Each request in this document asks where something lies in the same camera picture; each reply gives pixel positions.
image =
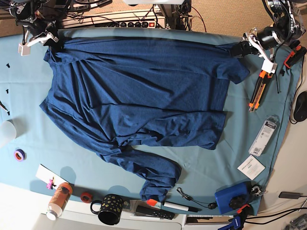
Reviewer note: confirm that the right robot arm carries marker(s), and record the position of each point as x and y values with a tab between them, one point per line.
29	11

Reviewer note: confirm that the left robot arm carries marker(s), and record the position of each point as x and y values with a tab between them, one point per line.
286	29

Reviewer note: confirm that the white paper strip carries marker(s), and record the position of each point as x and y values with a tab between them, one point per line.
47	176

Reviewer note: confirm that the orange plastic bottle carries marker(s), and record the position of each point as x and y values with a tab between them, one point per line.
58	202

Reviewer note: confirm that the blue box with knob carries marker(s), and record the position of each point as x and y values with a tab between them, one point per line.
234	197

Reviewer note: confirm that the white paper card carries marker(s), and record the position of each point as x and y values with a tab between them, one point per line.
251	167

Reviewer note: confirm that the dark blue t-shirt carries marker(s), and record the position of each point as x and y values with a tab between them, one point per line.
109	95

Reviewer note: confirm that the red cube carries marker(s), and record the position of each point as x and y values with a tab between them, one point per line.
152	202

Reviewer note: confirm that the black computer mouse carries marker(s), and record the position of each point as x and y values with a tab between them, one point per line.
300	112

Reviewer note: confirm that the translucent plastic cup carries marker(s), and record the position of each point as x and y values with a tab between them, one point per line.
7	133

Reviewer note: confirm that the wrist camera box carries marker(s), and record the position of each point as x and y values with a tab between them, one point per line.
268	66
24	50

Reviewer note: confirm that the black remote control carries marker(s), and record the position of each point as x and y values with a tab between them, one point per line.
158	213

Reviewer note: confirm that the black adapter block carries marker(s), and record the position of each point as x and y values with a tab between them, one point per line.
289	195

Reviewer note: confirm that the red tape roll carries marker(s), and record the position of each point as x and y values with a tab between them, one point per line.
86	197

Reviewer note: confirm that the white black marker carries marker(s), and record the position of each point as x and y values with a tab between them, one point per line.
180	207

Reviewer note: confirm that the purple tape roll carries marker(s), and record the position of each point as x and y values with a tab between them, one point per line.
19	155

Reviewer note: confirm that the carabiner with black lanyard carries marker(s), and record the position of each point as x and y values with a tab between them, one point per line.
210	206

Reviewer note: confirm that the black orange utility knife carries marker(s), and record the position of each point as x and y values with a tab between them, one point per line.
260	86

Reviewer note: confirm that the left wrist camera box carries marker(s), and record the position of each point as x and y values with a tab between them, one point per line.
268	66

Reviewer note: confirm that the teal table cloth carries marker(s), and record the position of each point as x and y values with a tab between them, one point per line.
203	171

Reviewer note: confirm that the pink small clip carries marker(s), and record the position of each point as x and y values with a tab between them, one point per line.
51	184

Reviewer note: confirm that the black mug yellow dots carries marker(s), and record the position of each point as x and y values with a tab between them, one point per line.
110	209

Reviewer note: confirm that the blue orange bottom clamp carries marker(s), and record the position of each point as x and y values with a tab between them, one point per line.
237	222

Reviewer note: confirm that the orange black bar clamp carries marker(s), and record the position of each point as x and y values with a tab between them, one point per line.
296	54

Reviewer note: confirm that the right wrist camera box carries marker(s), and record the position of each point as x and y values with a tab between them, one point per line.
24	50

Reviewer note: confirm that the clear blister pack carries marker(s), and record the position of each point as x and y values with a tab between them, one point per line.
264	135

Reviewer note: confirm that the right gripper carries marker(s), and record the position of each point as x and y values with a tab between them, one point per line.
44	32

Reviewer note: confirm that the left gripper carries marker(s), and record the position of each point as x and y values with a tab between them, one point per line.
269	38

